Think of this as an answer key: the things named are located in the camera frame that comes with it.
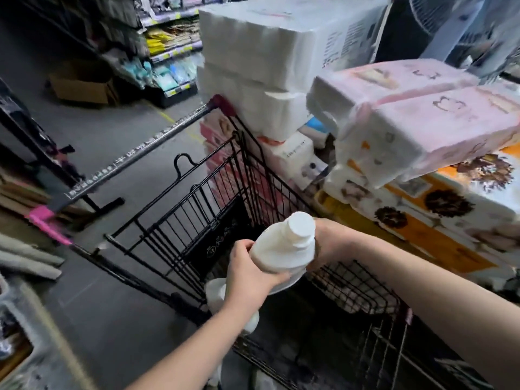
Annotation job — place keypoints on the brown cardboard box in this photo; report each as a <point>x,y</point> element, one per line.
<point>83,83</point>

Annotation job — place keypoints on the person's right forearm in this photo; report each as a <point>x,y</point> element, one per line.
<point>438,304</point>

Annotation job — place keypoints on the pink tissue pack bundle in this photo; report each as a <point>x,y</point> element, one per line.
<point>382,89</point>
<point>434,133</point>

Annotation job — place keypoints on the black metal display rack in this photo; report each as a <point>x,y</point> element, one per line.
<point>44,158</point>

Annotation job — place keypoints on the orange and white tissue bundle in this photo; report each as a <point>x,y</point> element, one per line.
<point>443,215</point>

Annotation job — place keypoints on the store shelf with goods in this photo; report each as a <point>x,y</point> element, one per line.
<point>154,44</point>

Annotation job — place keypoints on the white tissue pack bundle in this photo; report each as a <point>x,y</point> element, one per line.
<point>252,101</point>
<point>292,40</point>

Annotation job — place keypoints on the red and white tissue bundle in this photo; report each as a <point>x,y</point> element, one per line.
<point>221,158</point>

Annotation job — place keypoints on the person's left thumb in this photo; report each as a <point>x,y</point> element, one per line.
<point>272,278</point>

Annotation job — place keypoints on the person's left hand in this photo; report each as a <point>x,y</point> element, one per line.
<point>245,278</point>

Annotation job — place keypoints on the small white tissue pack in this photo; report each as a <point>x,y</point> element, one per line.
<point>290,156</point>

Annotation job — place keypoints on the person's left forearm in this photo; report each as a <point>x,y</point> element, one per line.
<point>191,353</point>

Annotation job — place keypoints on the white plastic bottle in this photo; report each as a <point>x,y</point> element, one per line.
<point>280,249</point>

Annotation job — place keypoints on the person's right hand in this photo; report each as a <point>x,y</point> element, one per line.
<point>331,241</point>

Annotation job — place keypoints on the white electric fan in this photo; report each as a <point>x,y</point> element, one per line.
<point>451,24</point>

